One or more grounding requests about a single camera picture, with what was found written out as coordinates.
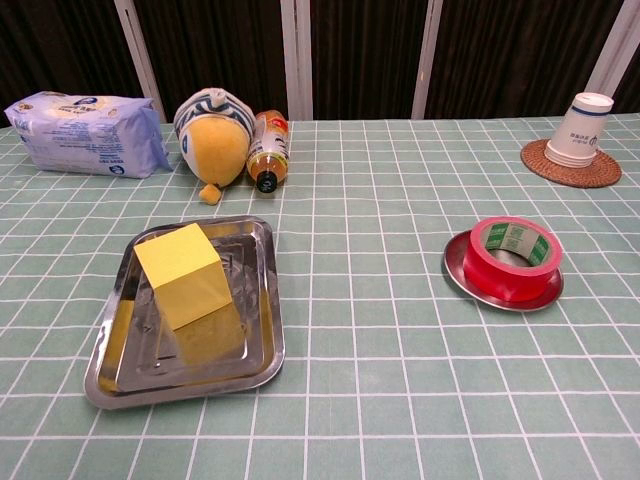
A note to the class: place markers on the yellow foam cube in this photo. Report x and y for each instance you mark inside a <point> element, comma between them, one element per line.
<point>185,270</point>

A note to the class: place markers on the red tape roll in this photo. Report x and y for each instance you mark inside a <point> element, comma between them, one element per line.
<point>480,272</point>

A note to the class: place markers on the rectangular steel tray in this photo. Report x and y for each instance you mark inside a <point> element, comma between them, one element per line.
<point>262,300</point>

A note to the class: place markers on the plastic tea bottle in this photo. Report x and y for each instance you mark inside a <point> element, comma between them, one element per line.
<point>270,150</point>

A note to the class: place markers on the round steel plate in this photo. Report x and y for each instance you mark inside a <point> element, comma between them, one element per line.
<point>452,265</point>

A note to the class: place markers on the yellow plush with striped hat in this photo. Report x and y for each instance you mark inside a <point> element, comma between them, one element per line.
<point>215,145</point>

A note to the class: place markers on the green grid tablecloth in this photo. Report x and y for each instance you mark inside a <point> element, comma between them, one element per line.
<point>375,400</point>

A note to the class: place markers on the black pleated curtain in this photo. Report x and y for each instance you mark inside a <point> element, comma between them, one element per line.
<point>220,45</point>

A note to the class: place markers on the round woven coaster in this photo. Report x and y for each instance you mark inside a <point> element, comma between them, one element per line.
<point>537,167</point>

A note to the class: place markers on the blue tissue pack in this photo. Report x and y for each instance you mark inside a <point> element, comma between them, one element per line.
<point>85,135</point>

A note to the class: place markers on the white metal frame post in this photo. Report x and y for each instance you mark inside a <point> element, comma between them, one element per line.
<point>610,55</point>
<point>140,55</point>
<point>296,55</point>
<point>427,55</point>

